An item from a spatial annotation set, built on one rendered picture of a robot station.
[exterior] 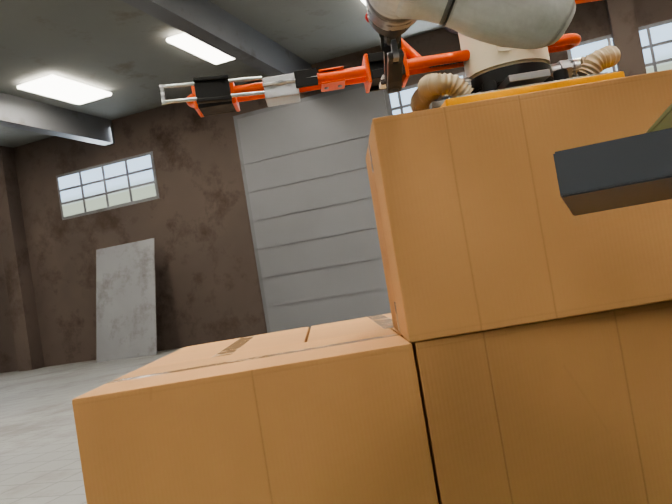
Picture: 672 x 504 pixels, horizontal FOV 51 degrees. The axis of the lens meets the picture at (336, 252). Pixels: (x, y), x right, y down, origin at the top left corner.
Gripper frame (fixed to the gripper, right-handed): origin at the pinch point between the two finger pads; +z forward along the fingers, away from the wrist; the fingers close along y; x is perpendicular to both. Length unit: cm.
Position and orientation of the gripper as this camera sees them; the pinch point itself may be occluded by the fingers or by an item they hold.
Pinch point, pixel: (381, 48)
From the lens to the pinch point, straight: 135.4
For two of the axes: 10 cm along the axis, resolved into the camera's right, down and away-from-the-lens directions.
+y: 1.6, 9.9, -0.4
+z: -0.2, 0.4, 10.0
